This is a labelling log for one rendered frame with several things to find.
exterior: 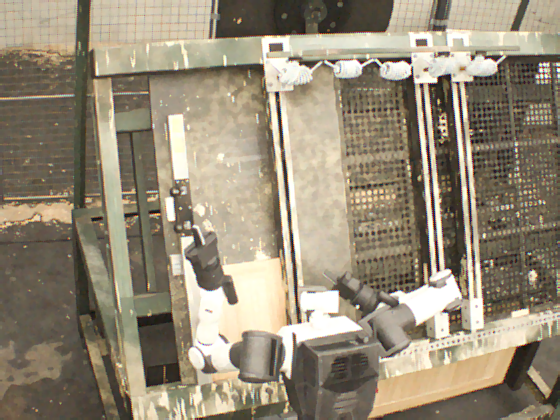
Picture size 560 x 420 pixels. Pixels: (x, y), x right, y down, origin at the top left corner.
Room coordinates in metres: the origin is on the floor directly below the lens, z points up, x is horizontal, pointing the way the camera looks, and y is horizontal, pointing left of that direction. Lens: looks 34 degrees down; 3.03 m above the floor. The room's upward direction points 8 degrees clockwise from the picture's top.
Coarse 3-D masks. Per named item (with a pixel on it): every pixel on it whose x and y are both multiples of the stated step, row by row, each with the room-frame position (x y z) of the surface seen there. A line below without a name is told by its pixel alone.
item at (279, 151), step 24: (264, 48) 2.63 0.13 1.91; (288, 48) 2.67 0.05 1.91; (264, 72) 2.65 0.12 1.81; (288, 72) 2.51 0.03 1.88; (264, 96) 2.62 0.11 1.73; (288, 144) 2.52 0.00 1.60; (288, 168) 2.48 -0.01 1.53; (288, 192) 2.44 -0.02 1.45; (288, 216) 2.41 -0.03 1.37; (288, 240) 2.34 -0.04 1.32; (288, 264) 2.30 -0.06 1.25; (288, 288) 2.25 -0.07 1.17; (288, 312) 2.22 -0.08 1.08
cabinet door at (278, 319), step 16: (224, 272) 2.24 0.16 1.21; (240, 272) 2.26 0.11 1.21; (256, 272) 2.28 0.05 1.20; (272, 272) 2.30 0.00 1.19; (240, 288) 2.23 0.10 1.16; (256, 288) 2.25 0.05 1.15; (272, 288) 2.27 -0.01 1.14; (224, 304) 2.18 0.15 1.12; (240, 304) 2.20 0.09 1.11; (256, 304) 2.22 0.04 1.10; (272, 304) 2.24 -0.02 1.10; (224, 320) 2.15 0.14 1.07; (240, 320) 2.17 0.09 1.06; (256, 320) 2.19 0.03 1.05; (272, 320) 2.21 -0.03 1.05; (240, 336) 2.14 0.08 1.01
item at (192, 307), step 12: (168, 120) 2.43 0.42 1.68; (180, 120) 2.45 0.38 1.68; (168, 132) 2.43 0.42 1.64; (180, 132) 2.42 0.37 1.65; (180, 156) 2.38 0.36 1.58; (180, 168) 2.36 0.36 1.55; (180, 240) 2.23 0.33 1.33; (192, 240) 2.24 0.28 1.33; (180, 252) 2.23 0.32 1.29; (192, 276) 2.17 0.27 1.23; (192, 288) 2.15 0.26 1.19; (192, 300) 2.13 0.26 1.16; (192, 312) 2.11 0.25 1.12; (192, 324) 2.08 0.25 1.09; (192, 336) 2.06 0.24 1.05; (204, 384) 1.98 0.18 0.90
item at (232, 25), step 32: (224, 0) 3.10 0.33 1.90; (256, 0) 3.16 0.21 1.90; (288, 0) 3.21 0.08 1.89; (320, 0) 3.26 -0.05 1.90; (352, 0) 3.35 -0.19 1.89; (384, 0) 3.41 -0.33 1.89; (224, 32) 3.11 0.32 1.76; (256, 32) 3.17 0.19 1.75; (288, 32) 3.22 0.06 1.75; (320, 32) 3.28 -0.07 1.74; (352, 32) 3.36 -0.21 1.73
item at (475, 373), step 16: (512, 304) 2.78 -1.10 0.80; (528, 304) 2.81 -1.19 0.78; (448, 320) 2.62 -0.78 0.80; (496, 352) 2.78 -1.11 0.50; (512, 352) 2.82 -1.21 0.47; (432, 368) 2.63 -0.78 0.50; (448, 368) 2.67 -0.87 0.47; (464, 368) 2.71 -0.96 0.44; (480, 368) 2.75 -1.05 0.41; (496, 368) 2.80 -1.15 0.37; (384, 384) 2.52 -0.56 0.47; (400, 384) 2.56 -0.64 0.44; (416, 384) 2.60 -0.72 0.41; (432, 384) 2.64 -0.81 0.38; (448, 384) 2.68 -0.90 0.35; (464, 384) 2.72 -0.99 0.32; (480, 384) 2.77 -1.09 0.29; (384, 400) 2.53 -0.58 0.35; (400, 400) 2.57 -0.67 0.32; (416, 400) 2.61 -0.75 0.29; (432, 400) 2.65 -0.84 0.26; (368, 416) 2.50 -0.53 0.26
